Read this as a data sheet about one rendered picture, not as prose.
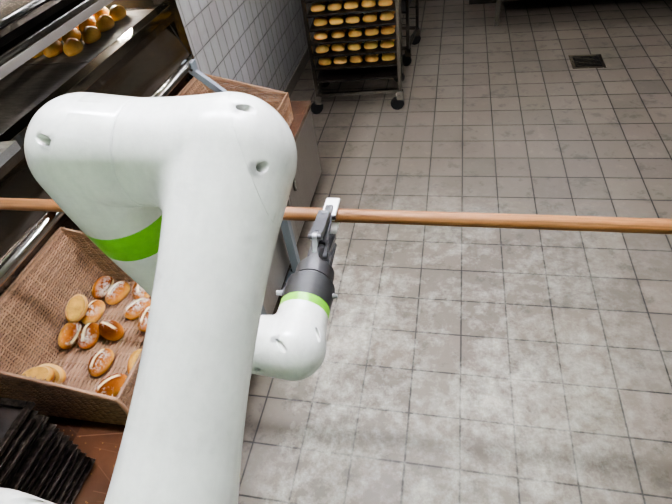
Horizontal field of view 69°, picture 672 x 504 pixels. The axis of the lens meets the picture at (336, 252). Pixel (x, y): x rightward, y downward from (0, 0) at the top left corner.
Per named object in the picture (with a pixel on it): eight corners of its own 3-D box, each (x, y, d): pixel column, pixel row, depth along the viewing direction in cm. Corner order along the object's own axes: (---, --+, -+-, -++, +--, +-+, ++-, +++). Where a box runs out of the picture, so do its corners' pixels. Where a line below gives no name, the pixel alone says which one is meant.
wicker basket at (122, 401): (0, 412, 152) (-61, 362, 133) (94, 277, 191) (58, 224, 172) (141, 430, 142) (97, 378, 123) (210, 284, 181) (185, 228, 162)
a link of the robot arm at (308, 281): (337, 326, 91) (331, 293, 85) (277, 321, 94) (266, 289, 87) (342, 301, 95) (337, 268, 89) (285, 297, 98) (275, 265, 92)
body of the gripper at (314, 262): (288, 268, 91) (300, 234, 98) (296, 298, 97) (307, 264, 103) (328, 270, 90) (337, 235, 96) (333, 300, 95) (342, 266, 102)
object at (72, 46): (-46, 63, 209) (-55, 50, 205) (23, 20, 242) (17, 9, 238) (77, 57, 196) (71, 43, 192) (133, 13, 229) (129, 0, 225)
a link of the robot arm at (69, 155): (86, 146, 43) (145, 66, 50) (-31, 144, 46) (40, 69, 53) (171, 268, 57) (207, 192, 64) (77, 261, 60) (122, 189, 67)
